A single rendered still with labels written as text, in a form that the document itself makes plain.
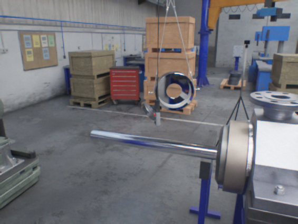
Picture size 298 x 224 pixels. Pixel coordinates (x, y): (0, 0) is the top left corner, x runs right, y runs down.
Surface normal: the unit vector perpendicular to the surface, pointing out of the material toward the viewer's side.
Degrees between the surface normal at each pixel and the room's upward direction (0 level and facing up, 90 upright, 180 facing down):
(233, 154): 61
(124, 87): 90
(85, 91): 90
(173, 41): 90
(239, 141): 40
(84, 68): 90
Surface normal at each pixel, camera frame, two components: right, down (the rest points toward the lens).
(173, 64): -0.37, 0.28
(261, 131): -0.23, -0.47
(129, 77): -0.02, 0.30
